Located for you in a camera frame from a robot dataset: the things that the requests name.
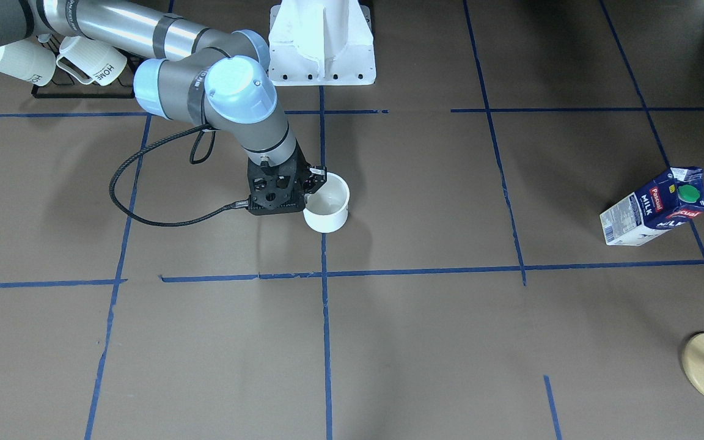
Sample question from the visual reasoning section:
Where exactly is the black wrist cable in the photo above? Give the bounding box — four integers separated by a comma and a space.
109, 123, 251, 228

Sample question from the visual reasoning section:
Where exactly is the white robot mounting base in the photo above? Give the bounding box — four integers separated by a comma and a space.
268, 1, 377, 87

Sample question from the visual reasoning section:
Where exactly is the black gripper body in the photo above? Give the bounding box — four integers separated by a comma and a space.
247, 154, 311, 216

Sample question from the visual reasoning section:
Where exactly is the white smiley face mug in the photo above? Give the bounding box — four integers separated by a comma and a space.
302, 172, 350, 233

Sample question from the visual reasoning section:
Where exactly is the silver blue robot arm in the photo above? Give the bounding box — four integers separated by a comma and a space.
0, 1, 327, 218

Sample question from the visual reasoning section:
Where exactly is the black wire mug rack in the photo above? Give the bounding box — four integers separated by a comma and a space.
31, 36, 144, 98

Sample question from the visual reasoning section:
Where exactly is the blue Pascual milk carton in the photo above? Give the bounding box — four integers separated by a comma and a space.
599, 166, 704, 247

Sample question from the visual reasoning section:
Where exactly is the white ribbed HOME mug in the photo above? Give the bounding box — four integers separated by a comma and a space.
56, 36, 128, 86

